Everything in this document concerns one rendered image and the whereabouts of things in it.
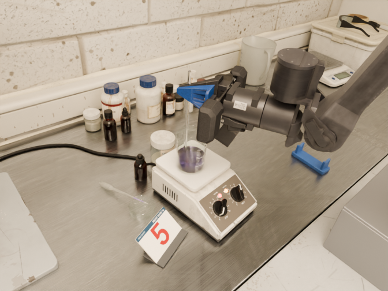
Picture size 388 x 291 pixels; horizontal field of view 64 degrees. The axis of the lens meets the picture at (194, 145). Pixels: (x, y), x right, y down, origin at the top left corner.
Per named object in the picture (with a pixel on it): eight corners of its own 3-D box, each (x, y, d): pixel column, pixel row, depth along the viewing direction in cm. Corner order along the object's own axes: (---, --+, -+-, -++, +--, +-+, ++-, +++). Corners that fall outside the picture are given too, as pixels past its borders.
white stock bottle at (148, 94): (133, 121, 93) (130, 81, 85) (141, 109, 98) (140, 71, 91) (156, 126, 92) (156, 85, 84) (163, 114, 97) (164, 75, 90)
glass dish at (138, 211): (160, 215, 65) (160, 208, 64) (135, 226, 63) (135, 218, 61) (148, 198, 69) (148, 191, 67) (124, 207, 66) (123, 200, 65)
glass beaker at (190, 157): (191, 153, 69) (194, 121, 64) (211, 169, 65) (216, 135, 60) (165, 165, 65) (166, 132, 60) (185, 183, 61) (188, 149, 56)
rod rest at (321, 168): (329, 170, 81) (334, 160, 79) (321, 175, 79) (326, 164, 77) (298, 150, 87) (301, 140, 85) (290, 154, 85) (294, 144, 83)
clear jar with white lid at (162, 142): (145, 161, 78) (144, 135, 74) (163, 152, 82) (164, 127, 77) (160, 174, 75) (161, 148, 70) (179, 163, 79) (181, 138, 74)
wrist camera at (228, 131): (248, 126, 50) (241, 157, 54) (261, 105, 55) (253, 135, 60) (214, 115, 52) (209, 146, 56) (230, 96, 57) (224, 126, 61)
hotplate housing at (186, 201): (256, 209, 68) (264, 183, 63) (217, 245, 60) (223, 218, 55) (184, 161, 80) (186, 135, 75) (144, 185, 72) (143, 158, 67)
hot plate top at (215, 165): (232, 166, 67) (232, 163, 67) (194, 194, 60) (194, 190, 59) (191, 141, 73) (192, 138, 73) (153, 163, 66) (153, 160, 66)
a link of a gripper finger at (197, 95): (208, 92, 49) (205, 124, 52) (216, 82, 51) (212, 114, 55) (168, 82, 51) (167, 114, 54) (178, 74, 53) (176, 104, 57)
